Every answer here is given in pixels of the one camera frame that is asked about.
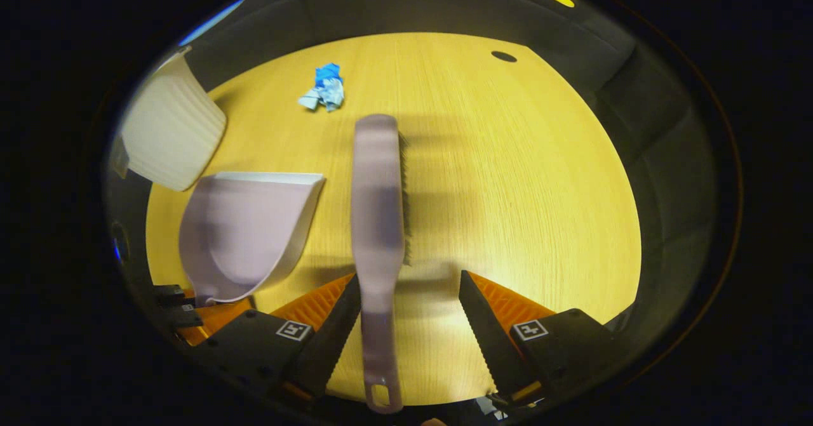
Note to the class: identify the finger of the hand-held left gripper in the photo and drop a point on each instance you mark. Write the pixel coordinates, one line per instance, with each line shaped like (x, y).
(216, 318)
(170, 295)

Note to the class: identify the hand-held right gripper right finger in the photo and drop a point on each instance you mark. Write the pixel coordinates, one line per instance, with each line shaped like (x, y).
(489, 343)

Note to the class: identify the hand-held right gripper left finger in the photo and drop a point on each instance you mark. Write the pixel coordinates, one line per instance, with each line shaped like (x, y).
(330, 343)

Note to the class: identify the pale pink dustpan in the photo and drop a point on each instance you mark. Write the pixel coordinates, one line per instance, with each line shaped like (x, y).
(248, 235)

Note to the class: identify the pale pink small broom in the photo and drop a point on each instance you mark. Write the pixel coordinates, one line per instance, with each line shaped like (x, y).
(378, 223)

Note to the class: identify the white ribbed garbage bin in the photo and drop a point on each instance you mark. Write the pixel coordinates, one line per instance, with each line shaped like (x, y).
(171, 127)

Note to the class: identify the blue paper trash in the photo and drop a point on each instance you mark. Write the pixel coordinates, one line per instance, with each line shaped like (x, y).
(327, 89)

